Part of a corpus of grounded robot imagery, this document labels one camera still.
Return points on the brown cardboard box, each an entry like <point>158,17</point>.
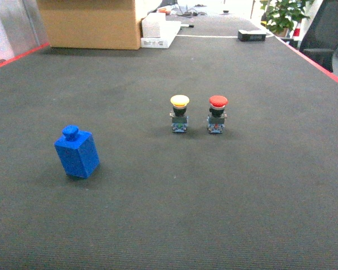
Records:
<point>93,24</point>

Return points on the small white box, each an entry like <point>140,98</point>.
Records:
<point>152,25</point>

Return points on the red mushroom push button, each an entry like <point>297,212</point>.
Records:
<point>217,114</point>

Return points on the blue block part with knob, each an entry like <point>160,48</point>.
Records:
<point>77,152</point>

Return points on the yellow mushroom push button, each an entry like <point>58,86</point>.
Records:
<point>178,114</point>

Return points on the white flat box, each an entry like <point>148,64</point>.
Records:
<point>170,31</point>

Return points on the black office chair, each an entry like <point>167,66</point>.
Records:
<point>321,40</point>

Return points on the green potted plant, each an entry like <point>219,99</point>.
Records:
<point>282,16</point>

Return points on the black rectangular device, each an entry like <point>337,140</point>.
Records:
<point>251,36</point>

